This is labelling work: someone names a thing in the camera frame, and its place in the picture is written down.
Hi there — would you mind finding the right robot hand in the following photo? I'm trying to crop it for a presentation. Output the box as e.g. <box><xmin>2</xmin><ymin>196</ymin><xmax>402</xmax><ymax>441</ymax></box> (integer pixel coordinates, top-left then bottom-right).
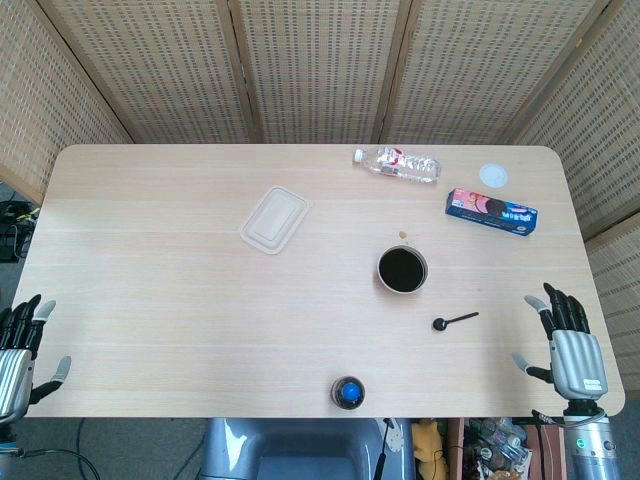
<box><xmin>510</xmin><ymin>282</ymin><xmax>610</xmax><ymax>404</ymax></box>

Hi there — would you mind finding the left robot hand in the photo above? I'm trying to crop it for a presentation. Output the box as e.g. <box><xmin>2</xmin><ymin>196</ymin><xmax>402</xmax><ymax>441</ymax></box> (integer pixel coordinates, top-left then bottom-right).
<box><xmin>0</xmin><ymin>293</ymin><xmax>72</xmax><ymax>426</ymax></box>

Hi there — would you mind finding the black plastic spoon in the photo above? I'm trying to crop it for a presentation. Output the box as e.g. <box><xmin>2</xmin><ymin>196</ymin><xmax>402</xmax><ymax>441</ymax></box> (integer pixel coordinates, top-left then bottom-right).
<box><xmin>432</xmin><ymin>311</ymin><xmax>480</xmax><ymax>332</ymax></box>

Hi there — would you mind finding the white bowl with dark liquid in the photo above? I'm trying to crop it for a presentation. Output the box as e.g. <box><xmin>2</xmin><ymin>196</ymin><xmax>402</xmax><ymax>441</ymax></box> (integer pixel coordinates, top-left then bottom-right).
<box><xmin>375</xmin><ymin>244</ymin><xmax>430</xmax><ymax>296</ymax></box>

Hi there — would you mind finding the box of assorted clutter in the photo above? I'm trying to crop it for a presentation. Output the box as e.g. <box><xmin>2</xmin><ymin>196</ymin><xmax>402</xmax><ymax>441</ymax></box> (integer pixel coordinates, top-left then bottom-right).
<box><xmin>447</xmin><ymin>417</ymin><xmax>569</xmax><ymax>480</ymax></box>

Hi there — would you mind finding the blue cookie box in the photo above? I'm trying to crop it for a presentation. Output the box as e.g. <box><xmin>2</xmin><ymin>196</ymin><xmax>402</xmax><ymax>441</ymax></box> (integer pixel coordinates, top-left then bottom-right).
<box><xmin>444</xmin><ymin>187</ymin><xmax>540</xmax><ymax>237</ymax></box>

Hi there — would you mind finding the yellow plush toy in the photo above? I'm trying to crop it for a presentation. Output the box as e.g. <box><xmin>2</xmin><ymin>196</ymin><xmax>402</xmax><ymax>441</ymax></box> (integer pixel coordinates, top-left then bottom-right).
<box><xmin>412</xmin><ymin>418</ymin><xmax>450</xmax><ymax>480</ymax></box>

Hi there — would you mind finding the white round lid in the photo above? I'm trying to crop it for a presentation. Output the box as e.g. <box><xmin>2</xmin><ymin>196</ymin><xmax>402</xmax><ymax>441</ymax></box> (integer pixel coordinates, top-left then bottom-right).
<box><xmin>478</xmin><ymin>163</ymin><xmax>511</xmax><ymax>189</ymax></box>

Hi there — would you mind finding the cola bottle with blue cap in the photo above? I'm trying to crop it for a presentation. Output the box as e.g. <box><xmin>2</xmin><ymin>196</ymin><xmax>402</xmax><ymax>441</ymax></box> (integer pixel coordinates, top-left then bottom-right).
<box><xmin>329</xmin><ymin>375</ymin><xmax>368</xmax><ymax>412</ymax></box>

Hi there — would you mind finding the clear plastic water bottle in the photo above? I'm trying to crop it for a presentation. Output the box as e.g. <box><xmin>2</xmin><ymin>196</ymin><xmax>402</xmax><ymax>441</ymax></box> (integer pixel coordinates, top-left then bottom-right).
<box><xmin>353</xmin><ymin>144</ymin><xmax>443</xmax><ymax>185</ymax></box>

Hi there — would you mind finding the grey-blue robot torso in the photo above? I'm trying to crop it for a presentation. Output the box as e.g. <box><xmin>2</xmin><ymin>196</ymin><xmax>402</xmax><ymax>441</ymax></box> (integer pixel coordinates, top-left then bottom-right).
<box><xmin>199</xmin><ymin>417</ymin><xmax>416</xmax><ymax>480</ymax></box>

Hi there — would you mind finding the beige rectangular container lid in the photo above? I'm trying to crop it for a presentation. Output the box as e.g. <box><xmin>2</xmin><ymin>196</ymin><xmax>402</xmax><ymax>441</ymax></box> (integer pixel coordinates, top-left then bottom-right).
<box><xmin>239</xmin><ymin>185</ymin><xmax>314</xmax><ymax>257</ymax></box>

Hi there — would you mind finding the woven folding screen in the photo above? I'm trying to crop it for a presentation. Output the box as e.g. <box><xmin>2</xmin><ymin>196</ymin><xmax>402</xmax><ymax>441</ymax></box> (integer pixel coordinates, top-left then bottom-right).
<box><xmin>0</xmin><ymin>0</ymin><xmax>640</xmax><ymax>374</ymax></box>

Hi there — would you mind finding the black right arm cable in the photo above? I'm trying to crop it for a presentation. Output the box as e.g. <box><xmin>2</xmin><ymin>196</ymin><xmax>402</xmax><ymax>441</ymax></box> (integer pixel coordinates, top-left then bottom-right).
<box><xmin>531</xmin><ymin>408</ymin><xmax>609</xmax><ymax>427</ymax></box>

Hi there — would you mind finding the black floor cable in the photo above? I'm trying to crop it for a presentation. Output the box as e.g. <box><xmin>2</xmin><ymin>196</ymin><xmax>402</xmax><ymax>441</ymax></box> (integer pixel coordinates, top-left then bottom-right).
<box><xmin>0</xmin><ymin>418</ymin><xmax>104</xmax><ymax>480</ymax></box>

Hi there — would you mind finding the dark equipment with cables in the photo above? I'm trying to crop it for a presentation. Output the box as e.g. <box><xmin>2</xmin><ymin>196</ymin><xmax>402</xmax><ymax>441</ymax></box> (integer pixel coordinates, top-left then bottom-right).
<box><xmin>0</xmin><ymin>199</ymin><xmax>41</xmax><ymax>262</ymax></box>

